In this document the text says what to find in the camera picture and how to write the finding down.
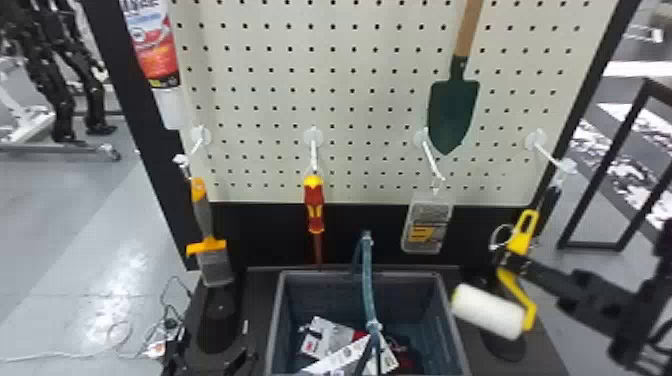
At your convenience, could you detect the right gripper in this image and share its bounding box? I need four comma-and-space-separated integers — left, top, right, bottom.
491, 247, 579, 311

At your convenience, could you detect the yellow white paint roller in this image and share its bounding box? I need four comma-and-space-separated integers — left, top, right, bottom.
450, 185, 562, 341

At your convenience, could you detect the clear grey parts packet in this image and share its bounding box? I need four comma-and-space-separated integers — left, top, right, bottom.
400, 178, 454, 255

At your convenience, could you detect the blue basket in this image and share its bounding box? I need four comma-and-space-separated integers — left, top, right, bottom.
263, 230, 473, 376

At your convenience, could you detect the black side table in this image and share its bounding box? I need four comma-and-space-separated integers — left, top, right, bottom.
555, 59, 672, 253

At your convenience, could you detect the green garden trowel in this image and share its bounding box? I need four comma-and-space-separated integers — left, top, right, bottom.
426, 0, 485, 157

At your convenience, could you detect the white card packet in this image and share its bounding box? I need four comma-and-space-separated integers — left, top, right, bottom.
303, 334, 400, 376
299, 315, 359, 360

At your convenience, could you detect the red yellow screwdriver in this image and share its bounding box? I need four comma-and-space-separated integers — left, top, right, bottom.
302, 173, 327, 267

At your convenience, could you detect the white pegboard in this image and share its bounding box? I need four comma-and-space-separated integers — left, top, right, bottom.
78, 0, 644, 365

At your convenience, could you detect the grey orange brush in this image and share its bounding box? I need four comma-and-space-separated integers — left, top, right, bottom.
172, 153, 236, 288

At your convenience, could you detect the red sealant tube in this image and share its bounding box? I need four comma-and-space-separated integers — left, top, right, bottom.
119, 0, 186, 130

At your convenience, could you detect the white cable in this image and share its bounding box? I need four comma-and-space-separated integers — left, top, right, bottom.
0, 274, 191, 365

